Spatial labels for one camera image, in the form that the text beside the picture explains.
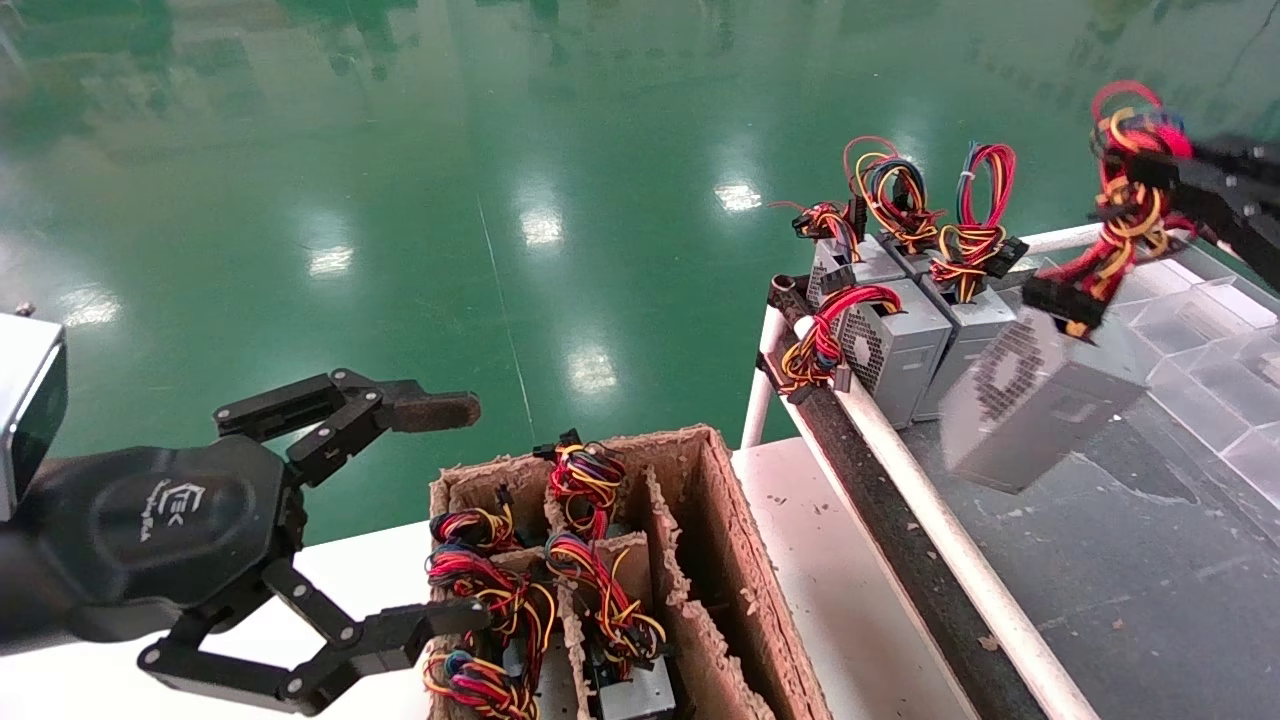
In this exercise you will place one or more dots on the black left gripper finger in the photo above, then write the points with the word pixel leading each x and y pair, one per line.
pixel 380 635
pixel 350 405

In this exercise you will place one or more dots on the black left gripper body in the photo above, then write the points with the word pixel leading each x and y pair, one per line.
pixel 150 530

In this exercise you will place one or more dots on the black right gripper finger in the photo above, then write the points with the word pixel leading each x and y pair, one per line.
pixel 1250 170
pixel 1170 175

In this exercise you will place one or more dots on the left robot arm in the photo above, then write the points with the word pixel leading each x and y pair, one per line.
pixel 15 600

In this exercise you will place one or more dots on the cardboard box with dividers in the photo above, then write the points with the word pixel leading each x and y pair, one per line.
pixel 720 560

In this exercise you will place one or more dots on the white vertical leg pipe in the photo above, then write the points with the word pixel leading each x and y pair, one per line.
pixel 760 400

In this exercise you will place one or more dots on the clear acrylic compartment tray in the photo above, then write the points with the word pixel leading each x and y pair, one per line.
pixel 1150 600

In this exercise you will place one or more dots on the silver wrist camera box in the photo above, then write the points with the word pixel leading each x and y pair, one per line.
pixel 25 400

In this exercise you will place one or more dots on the long white frame pipe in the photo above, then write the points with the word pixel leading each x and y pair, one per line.
pixel 960 550

